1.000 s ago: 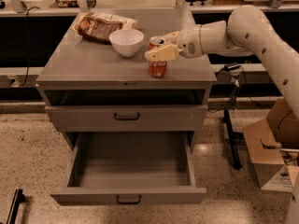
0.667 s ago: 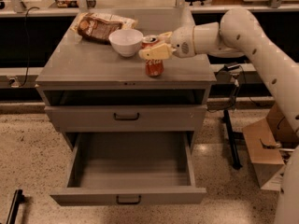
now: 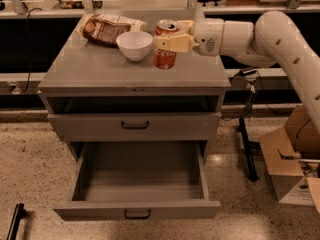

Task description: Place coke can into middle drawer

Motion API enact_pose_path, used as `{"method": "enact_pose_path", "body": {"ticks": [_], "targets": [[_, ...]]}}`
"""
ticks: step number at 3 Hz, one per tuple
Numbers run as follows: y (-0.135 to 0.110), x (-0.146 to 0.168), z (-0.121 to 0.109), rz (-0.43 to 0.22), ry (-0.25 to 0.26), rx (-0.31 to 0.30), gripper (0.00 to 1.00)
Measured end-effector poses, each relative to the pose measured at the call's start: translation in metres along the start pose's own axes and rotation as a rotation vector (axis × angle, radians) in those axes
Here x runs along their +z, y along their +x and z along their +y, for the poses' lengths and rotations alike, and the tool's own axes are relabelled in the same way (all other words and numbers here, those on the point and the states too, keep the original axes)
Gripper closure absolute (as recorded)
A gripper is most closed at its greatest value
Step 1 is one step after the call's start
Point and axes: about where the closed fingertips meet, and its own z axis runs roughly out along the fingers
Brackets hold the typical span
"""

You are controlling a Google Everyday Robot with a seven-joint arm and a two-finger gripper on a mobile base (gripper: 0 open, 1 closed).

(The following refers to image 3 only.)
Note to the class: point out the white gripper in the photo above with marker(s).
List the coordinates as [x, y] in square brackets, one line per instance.
[206, 37]

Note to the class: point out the red coke can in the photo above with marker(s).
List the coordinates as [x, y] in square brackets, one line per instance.
[164, 59]

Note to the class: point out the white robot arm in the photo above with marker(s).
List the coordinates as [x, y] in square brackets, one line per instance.
[272, 39]

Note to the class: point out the grey drawer cabinet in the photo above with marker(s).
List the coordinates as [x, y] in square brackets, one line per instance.
[90, 79]

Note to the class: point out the closed grey upper drawer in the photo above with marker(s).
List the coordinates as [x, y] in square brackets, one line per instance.
[135, 127]

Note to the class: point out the open grey lower drawer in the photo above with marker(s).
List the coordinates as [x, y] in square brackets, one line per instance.
[139, 181]

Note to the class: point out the white bowl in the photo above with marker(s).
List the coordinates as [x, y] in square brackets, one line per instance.
[135, 46]

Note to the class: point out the brown chip bag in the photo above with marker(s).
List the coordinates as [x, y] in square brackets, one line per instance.
[103, 29]

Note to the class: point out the cardboard box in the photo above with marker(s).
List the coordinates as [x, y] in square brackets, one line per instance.
[292, 156]

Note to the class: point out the black bar on floor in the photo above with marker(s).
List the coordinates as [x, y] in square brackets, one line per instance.
[19, 214]

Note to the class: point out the black stand with cables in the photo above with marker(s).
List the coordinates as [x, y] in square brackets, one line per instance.
[250, 75]

